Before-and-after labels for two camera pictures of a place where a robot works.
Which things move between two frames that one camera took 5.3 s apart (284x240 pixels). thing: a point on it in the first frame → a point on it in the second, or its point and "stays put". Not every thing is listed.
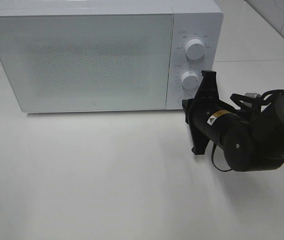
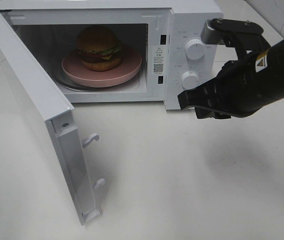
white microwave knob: [190, 80] stays put
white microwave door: [81, 62] → [46, 110]
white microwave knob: [194, 49] stays put
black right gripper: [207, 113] → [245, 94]
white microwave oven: [105, 55] stays put
